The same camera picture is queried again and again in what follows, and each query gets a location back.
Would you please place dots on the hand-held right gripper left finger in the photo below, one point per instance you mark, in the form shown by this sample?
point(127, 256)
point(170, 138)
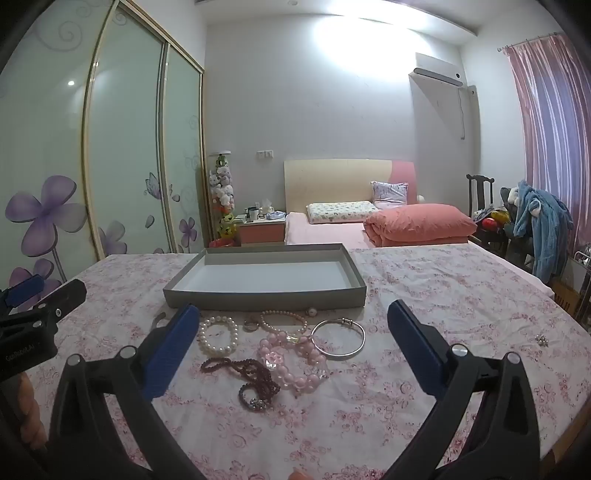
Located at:
point(171, 350)

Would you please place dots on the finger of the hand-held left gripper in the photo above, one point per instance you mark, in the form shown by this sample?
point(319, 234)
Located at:
point(64, 295)
point(23, 290)

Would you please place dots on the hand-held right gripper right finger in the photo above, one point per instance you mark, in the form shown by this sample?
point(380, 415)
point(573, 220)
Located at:
point(415, 350)

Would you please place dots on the silver hair clip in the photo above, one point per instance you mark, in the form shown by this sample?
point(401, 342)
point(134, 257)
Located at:
point(159, 319)

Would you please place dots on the silver bangle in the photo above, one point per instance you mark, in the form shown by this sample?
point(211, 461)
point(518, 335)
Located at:
point(344, 354)

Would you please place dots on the grey cardboard tray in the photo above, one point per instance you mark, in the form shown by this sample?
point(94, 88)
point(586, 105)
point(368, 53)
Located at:
point(272, 295)

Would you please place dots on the person's left hand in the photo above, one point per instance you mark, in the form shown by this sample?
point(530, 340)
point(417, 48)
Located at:
point(32, 410)

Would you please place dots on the pink floral cloth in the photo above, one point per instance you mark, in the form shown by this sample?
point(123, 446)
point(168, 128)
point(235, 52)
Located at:
point(438, 286)

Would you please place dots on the small pink pearl strand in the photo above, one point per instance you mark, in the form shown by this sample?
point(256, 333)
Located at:
point(277, 314)

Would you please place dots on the red waste bin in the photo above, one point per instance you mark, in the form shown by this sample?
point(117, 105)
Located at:
point(221, 243)

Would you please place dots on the folded pink quilt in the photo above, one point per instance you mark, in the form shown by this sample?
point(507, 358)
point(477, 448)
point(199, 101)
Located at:
point(415, 221)

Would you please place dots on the pink nightstand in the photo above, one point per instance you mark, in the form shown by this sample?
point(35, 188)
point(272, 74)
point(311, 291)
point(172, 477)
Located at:
point(263, 233)

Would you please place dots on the bed with beige headboard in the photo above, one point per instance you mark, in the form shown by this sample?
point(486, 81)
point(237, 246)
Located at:
point(323, 230)

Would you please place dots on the white patterned pillow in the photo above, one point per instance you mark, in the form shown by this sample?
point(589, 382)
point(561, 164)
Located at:
point(341, 211)

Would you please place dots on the purple patterned pillow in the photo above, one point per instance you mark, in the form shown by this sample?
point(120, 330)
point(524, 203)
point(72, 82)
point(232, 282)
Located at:
point(390, 194)

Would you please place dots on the flower print sliding wardrobe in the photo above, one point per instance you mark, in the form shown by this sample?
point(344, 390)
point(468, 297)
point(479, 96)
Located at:
point(124, 138)

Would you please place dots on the dark wooden chair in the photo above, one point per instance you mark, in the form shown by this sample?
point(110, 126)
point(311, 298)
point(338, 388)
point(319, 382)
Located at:
point(475, 189)

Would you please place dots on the clear tube of plush toys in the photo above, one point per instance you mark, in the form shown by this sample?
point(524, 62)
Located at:
point(221, 184)

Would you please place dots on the blue fleece garment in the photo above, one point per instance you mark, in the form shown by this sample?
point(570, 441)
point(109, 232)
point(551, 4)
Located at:
point(540, 221)

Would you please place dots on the pink curtain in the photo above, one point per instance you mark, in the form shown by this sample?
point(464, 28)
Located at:
point(545, 115)

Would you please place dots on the white air conditioner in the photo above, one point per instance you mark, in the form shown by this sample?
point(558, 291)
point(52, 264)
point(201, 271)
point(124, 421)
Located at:
point(436, 69)

